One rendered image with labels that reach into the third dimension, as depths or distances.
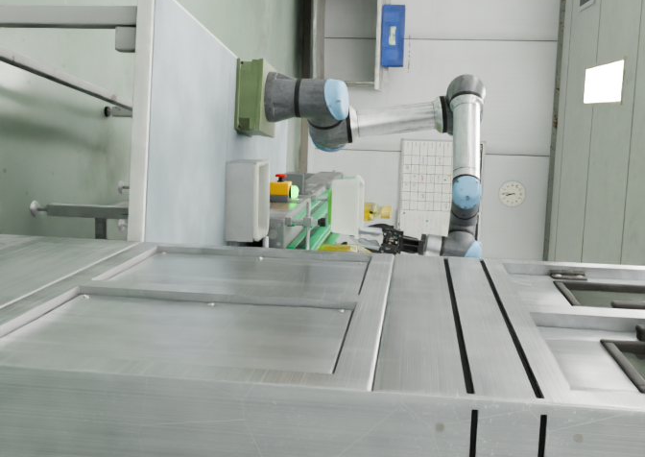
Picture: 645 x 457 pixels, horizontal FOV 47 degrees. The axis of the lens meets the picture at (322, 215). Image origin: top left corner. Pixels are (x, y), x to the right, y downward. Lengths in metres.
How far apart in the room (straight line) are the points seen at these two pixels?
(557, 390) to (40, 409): 0.51
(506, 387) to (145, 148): 0.95
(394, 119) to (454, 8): 6.00
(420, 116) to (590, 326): 1.36
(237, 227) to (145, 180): 0.64
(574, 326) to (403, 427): 0.40
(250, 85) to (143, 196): 0.77
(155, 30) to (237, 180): 0.66
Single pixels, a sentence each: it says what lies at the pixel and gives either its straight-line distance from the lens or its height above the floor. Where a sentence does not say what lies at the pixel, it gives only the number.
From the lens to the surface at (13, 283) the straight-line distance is 1.17.
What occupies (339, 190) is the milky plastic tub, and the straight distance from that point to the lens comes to 2.03.
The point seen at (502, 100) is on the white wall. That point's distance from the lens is 8.24.
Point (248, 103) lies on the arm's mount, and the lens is 2.17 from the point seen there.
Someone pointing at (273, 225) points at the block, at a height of 0.85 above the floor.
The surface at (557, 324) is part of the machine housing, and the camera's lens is 1.06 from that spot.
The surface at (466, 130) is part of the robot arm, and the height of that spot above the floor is 1.41.
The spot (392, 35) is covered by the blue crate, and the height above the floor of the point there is 0.98.
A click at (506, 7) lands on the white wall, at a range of 8.31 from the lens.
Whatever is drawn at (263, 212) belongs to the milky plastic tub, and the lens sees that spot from 2.24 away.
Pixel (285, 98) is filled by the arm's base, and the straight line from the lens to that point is 2.20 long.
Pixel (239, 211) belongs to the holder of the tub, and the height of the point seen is 0.79.
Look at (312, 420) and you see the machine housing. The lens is 0.74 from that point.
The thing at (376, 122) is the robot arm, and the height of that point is 1.15.
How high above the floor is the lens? 1.27
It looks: 7 degrees down
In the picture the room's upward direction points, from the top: 92 degrees clockwise
